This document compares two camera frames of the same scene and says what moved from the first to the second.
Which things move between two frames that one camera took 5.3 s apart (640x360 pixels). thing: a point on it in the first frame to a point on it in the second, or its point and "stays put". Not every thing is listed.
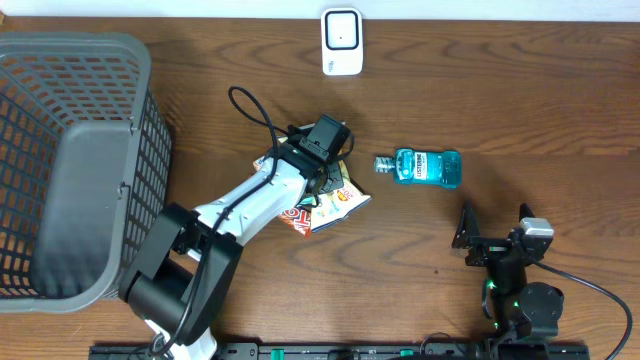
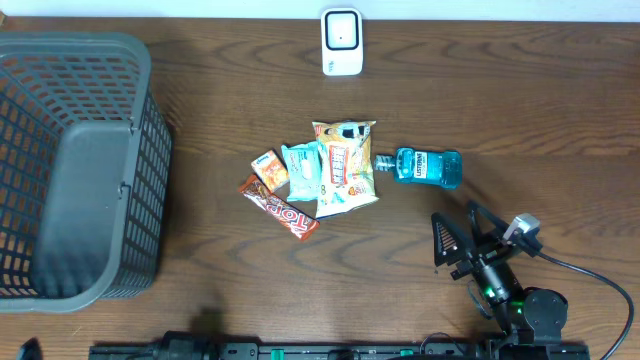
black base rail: x=361 y=351 stays put
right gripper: x=488 y=247 to x=478 y=255
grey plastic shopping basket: x=85 y=162 stays put
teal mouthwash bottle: x=413 y=166 stays put
